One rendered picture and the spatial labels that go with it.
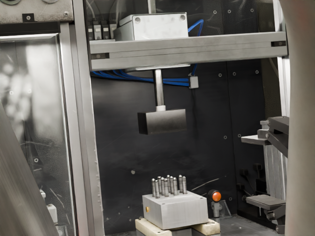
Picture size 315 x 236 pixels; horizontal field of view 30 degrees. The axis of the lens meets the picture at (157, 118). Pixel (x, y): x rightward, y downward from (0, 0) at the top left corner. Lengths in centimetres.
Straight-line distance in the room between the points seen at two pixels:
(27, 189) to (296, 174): 14
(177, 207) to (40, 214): 91
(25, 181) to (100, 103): 118
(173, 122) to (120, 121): 25
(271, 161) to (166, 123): 27
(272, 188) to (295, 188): 104
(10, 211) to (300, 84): 14
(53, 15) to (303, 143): 71
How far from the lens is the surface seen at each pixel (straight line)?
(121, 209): 144
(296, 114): 29
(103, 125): 141
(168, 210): 114
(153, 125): 118
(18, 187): 23
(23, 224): 23
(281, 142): 76
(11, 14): 95
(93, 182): 98
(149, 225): 121
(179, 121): 120
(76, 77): 96
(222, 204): 153
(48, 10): 96
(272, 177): 134
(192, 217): 116
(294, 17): 24
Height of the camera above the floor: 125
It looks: 3 degrees down
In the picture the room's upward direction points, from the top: 5 degrees counter-clockwise
